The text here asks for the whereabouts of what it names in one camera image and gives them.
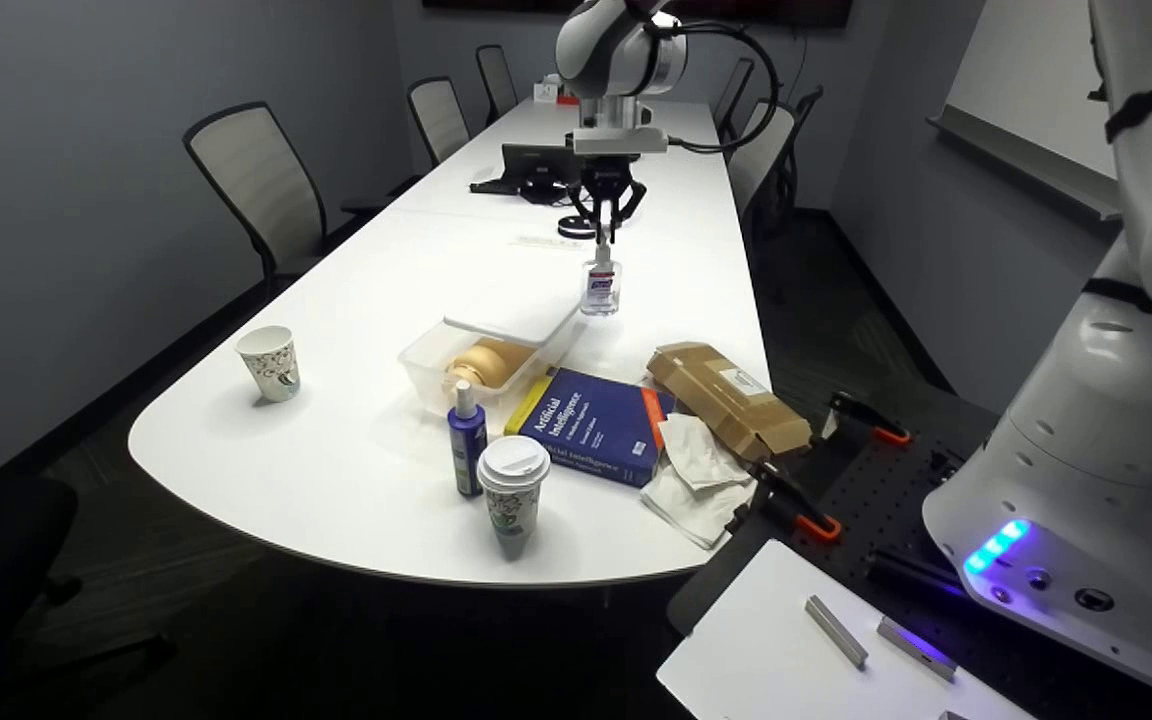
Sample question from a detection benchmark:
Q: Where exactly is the tan round food item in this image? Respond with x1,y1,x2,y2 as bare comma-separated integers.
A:
449,334,538,394

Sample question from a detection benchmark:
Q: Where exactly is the wall whiteboard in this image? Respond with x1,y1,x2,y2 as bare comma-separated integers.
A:
931,0,1141,227

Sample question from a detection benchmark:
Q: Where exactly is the transparent sanitizer bottle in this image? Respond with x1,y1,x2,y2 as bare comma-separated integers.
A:
582,237,626,321

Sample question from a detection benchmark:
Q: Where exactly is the grey mesh office chair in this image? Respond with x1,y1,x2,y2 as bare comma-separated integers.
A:
182,100,339,294
471,40,524,119
728,97,809,225
406,74,477,171

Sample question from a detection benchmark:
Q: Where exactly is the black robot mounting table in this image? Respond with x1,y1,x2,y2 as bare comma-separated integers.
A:
663,394,1152,720

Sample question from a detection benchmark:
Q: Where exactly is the blue spray bottle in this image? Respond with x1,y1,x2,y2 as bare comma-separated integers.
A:
446,377,491,505

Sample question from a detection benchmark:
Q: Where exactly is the open paper cup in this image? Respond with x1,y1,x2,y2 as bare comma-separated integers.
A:
237,321,306,408

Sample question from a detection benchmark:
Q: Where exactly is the paper coffee cup white lid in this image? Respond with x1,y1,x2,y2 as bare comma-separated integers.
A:
477,433,556,566

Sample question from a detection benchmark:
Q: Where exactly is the clear plastic container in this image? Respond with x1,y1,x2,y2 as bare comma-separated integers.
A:
396,316,570,411

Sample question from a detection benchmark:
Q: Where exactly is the white crumpled tissue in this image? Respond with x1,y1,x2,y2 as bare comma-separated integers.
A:
637,408,760,554

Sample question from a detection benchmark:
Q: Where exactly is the black clamp orange handle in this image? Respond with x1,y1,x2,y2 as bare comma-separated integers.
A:
744,456,848,550
825,389,916,452

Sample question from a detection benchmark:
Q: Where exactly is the grey metal bar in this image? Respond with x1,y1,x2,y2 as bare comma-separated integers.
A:
805,593,871,672
875,613,959,686

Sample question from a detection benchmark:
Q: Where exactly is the black conference phone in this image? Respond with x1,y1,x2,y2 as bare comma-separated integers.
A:
469,139,583,210

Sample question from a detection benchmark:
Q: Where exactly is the clear plastic container lid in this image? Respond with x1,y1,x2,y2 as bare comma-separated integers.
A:
441,302,597,368

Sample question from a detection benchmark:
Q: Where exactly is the white board sheet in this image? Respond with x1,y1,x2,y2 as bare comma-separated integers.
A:
654,536,1040,720

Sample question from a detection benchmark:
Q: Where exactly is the blue textbook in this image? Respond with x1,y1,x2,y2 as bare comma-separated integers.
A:
506,365,675,494

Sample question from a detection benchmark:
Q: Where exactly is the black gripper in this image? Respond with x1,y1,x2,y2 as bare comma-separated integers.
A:
570,150,654,254

